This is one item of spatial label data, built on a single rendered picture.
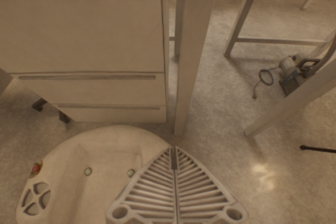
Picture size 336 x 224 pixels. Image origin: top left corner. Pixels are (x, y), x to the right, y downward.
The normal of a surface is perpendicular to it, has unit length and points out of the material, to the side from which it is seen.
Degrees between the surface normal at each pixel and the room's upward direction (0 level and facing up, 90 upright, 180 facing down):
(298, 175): 0
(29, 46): 90
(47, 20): 90
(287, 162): 0
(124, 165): 0
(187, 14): 90
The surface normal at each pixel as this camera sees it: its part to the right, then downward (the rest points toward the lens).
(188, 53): -0.03, 0.88
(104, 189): 0.00, -0.47
